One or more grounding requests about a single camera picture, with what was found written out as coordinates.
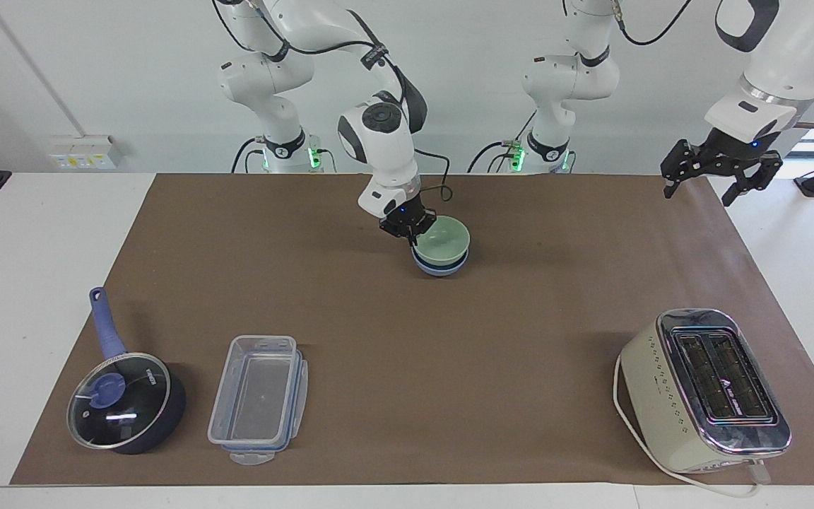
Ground glass lid with blue knob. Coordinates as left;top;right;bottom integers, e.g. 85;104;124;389
67;352;171;450

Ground blue bowl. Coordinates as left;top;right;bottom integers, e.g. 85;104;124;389
412;249;470;278

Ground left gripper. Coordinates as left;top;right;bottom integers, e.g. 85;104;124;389
661;127;784;208

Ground clear plastic container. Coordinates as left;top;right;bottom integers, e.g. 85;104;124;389
207;335;309;466

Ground white toaster cable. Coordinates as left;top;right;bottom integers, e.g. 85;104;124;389
613;352;772;499

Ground cream toaster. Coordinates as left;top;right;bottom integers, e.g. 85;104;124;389
619;308;794;475

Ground white wall socket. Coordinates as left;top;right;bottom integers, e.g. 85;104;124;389
49;134;124;171

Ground green bowl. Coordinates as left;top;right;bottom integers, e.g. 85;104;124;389
408;216;471;264

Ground blue saucepan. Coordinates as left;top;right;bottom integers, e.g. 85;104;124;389
66;286;188;455

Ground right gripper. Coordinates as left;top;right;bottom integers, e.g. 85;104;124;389
379;199;440;247

